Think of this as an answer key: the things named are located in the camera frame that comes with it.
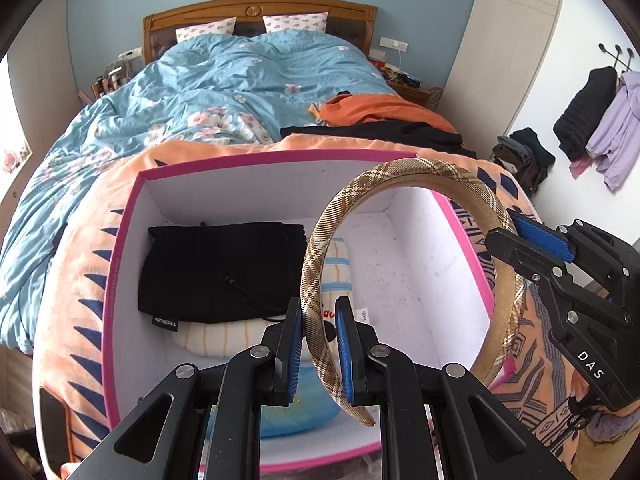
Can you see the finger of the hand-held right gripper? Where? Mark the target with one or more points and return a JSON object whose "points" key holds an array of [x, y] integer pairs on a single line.
{"points": [[510, 252], [545, 240]]}

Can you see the cluttered wooden nightstand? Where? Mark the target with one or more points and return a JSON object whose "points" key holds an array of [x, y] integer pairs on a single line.
{"points": [[415, 90]]}

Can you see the black coat hooks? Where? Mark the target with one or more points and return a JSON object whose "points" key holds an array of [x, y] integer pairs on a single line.
{"points": [[620, 55]]}

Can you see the white wall socket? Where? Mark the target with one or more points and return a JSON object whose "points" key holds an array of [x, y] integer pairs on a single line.
{"points": [[394, 44], [131, 53]]}

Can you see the orange patterned blanket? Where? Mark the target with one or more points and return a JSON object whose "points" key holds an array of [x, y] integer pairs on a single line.
{"points": [[75, 260]]}

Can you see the dark clothes pile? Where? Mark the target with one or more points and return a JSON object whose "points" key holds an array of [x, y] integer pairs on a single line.
{"points": [[525, 160]]}

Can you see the blue glasses case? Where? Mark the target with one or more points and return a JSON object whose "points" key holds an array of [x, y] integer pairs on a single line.
{"points": [[300, 420]]}

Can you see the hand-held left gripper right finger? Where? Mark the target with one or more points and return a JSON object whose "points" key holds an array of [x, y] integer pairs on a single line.
{"points": [[345, 350]]}

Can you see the pink cardboard box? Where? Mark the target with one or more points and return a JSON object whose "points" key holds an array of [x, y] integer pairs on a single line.
{"points": [[425, 285]]}

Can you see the orange cloth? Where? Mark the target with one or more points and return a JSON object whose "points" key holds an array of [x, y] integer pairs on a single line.
{"points": [[380, 110]]}

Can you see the black cloth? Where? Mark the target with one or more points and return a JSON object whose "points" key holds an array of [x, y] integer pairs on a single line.
{"points": [[400, 135]]}

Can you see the lilac hoodie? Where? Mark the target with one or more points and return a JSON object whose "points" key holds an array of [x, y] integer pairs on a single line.
{"points": [[617, 130]]}

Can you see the smartphone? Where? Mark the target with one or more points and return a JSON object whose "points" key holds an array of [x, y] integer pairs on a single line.
{"points": [[52, 425]]}

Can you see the white spotted pillow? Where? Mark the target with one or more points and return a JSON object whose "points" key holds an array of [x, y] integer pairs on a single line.
{"points": [[205, 30], [296, 22]]}

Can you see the blue floral duvet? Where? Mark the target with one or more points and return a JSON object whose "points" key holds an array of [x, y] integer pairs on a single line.
{"points": [[200, 85]]}

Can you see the striped zipper pouch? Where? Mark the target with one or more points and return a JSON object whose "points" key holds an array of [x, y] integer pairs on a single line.
{"points": [[220, 337]]}

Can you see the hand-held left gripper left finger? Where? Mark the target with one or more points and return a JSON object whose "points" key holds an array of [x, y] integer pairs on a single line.
{"points": [[295, 350]]}

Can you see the bedside bottles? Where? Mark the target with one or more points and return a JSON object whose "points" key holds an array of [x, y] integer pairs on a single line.
{"points": [[112, 77]]}

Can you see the pink ornament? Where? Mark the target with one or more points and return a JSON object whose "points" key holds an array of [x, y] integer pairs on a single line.
{"points": [[10, 160]]}

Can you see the wooden headboard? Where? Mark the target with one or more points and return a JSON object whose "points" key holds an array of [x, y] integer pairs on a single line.
{"points": [[250, 10]]}

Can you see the plaid headband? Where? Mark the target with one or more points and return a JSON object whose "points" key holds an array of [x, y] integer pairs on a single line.
{"points": [[310, 260]]}

